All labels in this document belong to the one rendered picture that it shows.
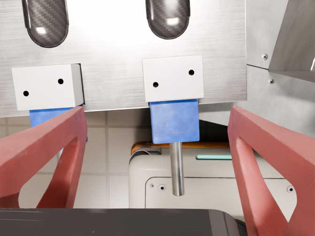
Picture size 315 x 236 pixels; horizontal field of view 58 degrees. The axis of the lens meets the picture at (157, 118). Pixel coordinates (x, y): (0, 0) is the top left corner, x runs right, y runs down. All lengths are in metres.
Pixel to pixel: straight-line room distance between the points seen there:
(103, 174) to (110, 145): 0.13
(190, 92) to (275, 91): 0.13
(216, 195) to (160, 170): 0.19
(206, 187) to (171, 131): 0.68
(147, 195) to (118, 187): 0.32
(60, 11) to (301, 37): 0.22
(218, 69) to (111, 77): 0.10
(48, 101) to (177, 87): 0.11
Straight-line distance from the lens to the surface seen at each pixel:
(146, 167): 0.89
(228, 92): 0.27
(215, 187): 0.93
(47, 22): 0.29
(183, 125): 0.25
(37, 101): 0.26
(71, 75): 0.25
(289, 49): 0.31
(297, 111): 0.36
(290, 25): 0.32
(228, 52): 0.27
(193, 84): 0.24
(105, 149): 1.18
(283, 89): 0.35
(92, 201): 1.27
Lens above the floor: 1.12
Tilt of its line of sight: 81 degrees down
